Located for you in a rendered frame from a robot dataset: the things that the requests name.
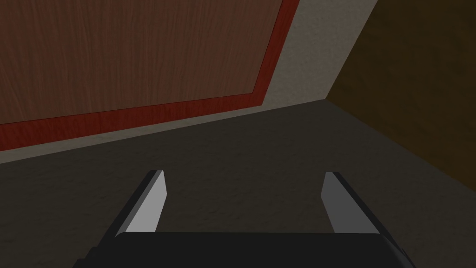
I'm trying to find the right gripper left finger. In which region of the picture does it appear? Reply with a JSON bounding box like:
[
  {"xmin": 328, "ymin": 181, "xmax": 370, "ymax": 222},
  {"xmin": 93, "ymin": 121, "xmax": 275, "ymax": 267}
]
[{"xmin": 106, "ymin": 169, "xmax": 168, "ymax": 239}]

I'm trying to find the brown wooden door leaf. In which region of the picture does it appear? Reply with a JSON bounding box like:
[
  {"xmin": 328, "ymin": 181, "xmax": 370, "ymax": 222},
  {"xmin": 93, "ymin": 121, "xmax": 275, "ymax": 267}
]
[{"xmin": 0, "ymin": 0, "xmax": 284, "ymax": 125}]

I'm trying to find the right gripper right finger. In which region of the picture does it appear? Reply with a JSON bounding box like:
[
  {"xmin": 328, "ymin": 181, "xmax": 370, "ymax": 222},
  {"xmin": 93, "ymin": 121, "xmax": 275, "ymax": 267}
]
[{"xmin": 321, "ymin": 171, "xmax": 387, "ymax": 235}]

